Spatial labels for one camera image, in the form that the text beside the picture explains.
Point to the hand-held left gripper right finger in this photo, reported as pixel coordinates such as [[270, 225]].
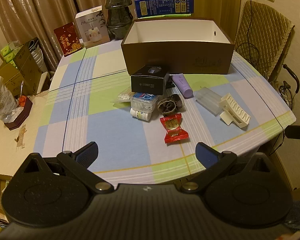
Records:
[[206, 156]]

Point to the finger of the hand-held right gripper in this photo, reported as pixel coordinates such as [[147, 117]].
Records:
[[298, 133]]

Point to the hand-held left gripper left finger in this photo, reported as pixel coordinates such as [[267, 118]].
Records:
[[86, 155]]

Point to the red candy packet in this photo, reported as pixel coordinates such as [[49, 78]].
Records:
[[173, 130]]

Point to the cream hair claw clip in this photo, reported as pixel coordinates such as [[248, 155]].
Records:
[[236, 111]]

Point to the bag of cotton swabs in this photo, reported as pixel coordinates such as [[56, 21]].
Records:
[[123, 97]]

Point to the purple cosmetic tube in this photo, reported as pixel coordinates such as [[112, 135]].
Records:
[[182, 85]]

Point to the blue label floss pick box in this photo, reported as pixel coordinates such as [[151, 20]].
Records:
[[143, 100]]

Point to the small black product box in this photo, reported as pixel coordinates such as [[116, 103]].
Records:
[[147, 83]]

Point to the brown cardboard storage box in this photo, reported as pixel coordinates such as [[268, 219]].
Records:
[[175, 57]]

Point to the plaid cloth covered desktop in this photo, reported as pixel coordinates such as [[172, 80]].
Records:
[[110, 135]]

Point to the clear plastic case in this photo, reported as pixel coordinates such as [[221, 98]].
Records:
[[207, 100]]

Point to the dark hair scrunchie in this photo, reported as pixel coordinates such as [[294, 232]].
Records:
[[170, 103]]

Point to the small white pill bottle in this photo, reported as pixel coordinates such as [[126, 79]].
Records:
[[140, 115]]

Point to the beige embroidered cloth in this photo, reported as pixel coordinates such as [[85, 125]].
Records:
[[12, 145]]

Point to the dark wooden tray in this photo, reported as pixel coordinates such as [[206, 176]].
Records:
[[17, 115]]

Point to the quilted tan chair cover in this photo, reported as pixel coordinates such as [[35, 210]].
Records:
[[265, 30]]

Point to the clear plastic bag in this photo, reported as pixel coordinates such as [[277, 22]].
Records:
[[1, 100]]

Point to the stack of metal bowls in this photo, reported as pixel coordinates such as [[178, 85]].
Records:
[[36, 53]]

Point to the red gold printed gift box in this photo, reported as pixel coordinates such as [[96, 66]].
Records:
[[67, 40]]

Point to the white humidifier box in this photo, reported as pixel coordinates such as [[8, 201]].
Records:
[[91, 30]]

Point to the dark plastic-wrapped ceramic pot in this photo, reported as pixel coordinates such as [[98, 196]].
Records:
[[118, 17]]

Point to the green tissue pack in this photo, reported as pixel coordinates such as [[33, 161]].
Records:
[[178, 15], [152, 16]]

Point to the blue milk carton box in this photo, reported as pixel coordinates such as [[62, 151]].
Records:
[[165, 6]]

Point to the beige pleated curtain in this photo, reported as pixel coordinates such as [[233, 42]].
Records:
[[40, 0]]

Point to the black curved metal frame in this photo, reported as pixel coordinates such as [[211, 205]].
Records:
[[293, 73]]

